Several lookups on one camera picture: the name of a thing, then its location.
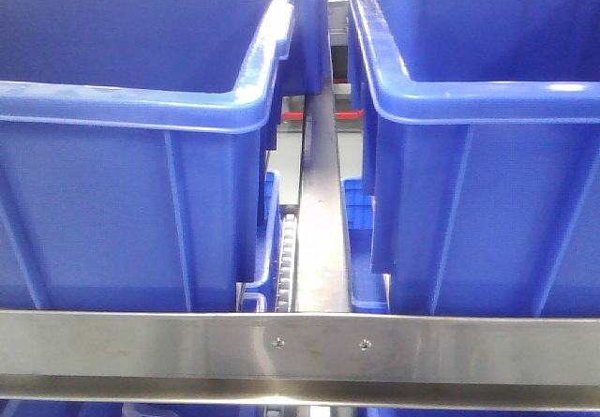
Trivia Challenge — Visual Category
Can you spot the large blue bin left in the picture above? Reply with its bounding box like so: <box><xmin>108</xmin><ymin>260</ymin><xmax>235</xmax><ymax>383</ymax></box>
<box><xmin>1</xmin><ymin>0</ymin><xmax>293</xmax><ymax>312</ymax></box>

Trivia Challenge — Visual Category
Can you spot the large blue bin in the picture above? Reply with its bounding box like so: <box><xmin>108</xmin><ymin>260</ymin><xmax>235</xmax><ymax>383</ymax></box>
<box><xmin>1</xmin><ymin>0</ymin><xmax>293</xmax><ymax>312</ymax></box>
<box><xmin>351</xmin><ymin>0</ymin><xmax>599</xmax><ymax>318</ymax></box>

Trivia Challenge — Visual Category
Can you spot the large blue bin right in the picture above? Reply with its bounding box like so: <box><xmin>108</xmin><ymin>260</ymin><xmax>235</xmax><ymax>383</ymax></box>
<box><xmin>351</xmin><ymin>0</ymin><xmax>599</xmax><ymax>318</ymax></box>

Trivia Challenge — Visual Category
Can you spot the steel roller rail divider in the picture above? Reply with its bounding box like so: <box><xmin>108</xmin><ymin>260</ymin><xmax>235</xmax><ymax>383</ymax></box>
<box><xmin>268</xmin><ymin>82</ymin><xmax>351</xmax><ymax>313</ymax></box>

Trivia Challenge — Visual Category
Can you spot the steel flow rack frame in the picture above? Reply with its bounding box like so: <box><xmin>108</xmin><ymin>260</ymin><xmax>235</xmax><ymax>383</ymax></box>
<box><xmin>1</xmin><ymin>310</ymin><xmax>599</xmax><ymax>410</ymax></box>

